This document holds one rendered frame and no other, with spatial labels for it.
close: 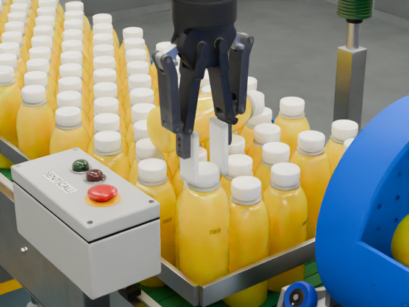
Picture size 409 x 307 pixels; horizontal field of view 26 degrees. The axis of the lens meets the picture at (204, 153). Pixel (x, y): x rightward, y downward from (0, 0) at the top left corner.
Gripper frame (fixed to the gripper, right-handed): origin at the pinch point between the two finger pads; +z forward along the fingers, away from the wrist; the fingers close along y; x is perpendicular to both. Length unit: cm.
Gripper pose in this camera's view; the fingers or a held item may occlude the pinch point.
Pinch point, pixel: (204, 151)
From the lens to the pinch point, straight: 108.4
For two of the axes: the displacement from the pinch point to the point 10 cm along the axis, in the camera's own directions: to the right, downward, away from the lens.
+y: 8.0, -2.5, 5.4
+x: -6.0, -3.4, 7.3
